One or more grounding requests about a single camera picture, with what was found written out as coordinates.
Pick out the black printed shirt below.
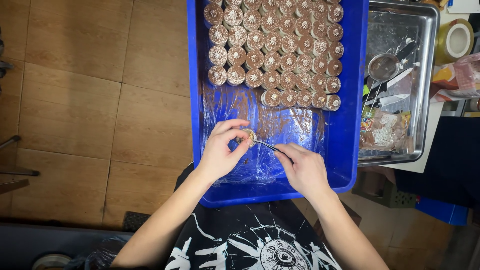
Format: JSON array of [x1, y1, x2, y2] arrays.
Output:
[[165, 162, 343, 270]]

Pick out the black floor grate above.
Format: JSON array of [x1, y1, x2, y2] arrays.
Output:
[[121, 211, 151, 233]]

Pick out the metal tweezers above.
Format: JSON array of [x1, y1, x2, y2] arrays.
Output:
[[252, 139, 295, 164]]

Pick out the clear plastic wrap sheet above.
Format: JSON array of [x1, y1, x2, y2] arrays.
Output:
[[202, 84, 326, 185]]

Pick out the blue box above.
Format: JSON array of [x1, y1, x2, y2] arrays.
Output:
[[415, 196, 469, 227]]

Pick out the person's right hand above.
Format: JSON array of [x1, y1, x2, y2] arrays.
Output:
[[273, 142, 331, 202]]

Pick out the dark blue cloth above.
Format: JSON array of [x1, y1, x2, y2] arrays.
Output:
[[394, 116, 480, 209]]

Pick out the green plastic basket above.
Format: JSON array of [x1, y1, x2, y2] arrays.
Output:
[[352, 172, 418, 209]]

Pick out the cocoa powder bag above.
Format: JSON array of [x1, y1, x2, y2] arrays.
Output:
[[359, 106, 414, 154]]

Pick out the small clear dessert cup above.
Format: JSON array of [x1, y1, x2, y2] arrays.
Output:
[[236, 128, 258, 148]]

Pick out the blue plastic crate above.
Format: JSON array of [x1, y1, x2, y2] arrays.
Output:
[[186, 0, 370, 209]]

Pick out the rows of cocoa-dusted dessert cups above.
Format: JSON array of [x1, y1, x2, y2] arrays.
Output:
[[203, 0, 344, 112]]

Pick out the black metal stool legs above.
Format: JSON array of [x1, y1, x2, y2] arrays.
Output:
[[0, 135, 41, 178]]

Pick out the white tape roll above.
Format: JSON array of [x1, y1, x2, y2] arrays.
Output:
[[31, 253, 72, 270]]

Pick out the black plastic bag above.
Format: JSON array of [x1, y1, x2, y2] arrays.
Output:
[[63, 235, 133, 270]]

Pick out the white paper sheet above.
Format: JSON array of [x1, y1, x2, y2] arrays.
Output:
[[446, 0, 480, 14]]

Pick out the black-handled knife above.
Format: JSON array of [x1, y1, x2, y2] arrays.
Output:
[[363, 93, 411, 109]]

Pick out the yellowish tape roll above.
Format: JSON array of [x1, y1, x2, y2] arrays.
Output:
[[434, 18, 475, 66]]

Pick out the person's left hand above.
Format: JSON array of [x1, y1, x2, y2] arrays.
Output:
[[197, 119, 251, 185]]

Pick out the white-handled knife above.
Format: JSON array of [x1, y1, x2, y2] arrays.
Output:
[[369, 62, 421, 92]]

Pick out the small metal sieve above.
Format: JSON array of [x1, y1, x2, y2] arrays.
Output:
[[367, 40, 418, 82]]

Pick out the orange and pink plastic bag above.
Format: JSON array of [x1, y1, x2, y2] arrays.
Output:
[[429, 52, 480, 104]]

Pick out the stainless steel tray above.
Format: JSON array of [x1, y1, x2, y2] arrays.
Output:
[[357, 0, 441, 168]]

